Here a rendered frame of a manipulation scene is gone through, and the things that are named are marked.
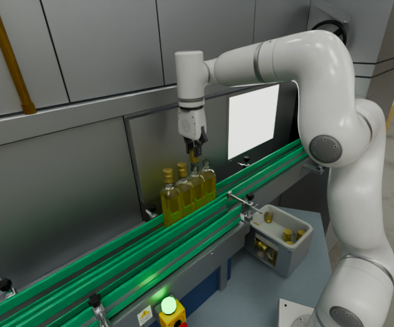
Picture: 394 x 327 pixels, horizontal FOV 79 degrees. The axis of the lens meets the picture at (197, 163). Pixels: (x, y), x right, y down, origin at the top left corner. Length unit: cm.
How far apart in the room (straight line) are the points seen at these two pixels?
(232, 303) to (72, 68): 102
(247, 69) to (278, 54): 8
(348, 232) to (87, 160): 73
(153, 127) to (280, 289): 86
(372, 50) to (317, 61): 102
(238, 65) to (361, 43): 102
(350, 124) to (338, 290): 38
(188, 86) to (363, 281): 65
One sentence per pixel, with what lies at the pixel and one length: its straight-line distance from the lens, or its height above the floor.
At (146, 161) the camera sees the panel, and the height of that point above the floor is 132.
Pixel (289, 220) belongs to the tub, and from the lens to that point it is 115.
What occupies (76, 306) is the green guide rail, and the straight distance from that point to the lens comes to 83.
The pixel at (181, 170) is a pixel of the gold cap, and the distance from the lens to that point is 82.
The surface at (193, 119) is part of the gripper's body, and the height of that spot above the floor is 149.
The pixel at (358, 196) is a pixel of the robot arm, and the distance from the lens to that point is 58.
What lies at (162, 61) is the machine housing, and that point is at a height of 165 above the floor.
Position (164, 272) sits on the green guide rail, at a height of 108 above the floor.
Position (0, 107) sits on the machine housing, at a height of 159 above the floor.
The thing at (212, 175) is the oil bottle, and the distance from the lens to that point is 92.
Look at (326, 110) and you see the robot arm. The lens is 47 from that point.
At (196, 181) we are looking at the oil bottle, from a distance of 87.
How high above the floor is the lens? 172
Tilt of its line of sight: 28 degrees down
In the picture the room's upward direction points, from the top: 3 degrees counter-clockwise
